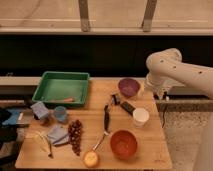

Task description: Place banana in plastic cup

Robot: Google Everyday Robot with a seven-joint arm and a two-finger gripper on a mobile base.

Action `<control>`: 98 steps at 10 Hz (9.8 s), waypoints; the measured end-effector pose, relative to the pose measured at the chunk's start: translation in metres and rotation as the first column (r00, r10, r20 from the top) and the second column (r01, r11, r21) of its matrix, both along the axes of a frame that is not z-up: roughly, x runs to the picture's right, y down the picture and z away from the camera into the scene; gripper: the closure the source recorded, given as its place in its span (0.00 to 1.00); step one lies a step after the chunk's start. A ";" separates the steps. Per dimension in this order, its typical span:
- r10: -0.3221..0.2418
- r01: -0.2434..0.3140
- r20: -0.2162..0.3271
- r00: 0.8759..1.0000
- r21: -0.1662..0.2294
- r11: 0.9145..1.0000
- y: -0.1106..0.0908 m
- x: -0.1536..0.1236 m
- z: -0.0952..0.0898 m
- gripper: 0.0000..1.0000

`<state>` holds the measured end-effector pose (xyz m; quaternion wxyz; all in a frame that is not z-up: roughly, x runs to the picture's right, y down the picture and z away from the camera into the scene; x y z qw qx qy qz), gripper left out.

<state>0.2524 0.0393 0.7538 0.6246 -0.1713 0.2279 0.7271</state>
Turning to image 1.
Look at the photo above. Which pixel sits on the blue plastic cup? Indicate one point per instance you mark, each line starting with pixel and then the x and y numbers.
pixel 60 113

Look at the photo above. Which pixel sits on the yellow banana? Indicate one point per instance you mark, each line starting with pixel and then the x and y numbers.
pixel 43 143

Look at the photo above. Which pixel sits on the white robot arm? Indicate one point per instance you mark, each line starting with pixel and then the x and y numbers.
pixel 168 64

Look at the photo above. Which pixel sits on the white paper cup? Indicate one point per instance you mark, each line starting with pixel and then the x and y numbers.
pixel 140 116

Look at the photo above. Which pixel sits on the small dark toy object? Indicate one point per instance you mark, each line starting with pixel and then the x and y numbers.
pixel 116 99

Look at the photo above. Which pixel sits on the purple bowl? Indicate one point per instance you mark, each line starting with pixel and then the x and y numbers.
pixel 128 87

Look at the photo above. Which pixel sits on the orange carrot in tray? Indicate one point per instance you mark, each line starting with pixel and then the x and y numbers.
pixel 66 100

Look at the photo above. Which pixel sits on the green plastic tray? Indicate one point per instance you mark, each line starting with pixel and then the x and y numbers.
pixel 60 85

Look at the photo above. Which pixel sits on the red grape bunch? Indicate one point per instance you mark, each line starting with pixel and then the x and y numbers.
pixel 74 132

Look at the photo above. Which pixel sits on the orange bowl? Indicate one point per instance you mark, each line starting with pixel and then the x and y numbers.
pixel 123 144

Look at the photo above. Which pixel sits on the blue folded cloth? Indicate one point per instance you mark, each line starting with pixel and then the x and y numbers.
pixel 58 135

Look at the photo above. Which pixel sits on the yellow apple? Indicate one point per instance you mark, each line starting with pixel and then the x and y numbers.
pixel 91 159

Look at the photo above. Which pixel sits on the blue object left of table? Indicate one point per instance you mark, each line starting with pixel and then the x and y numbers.
pixel 18 117

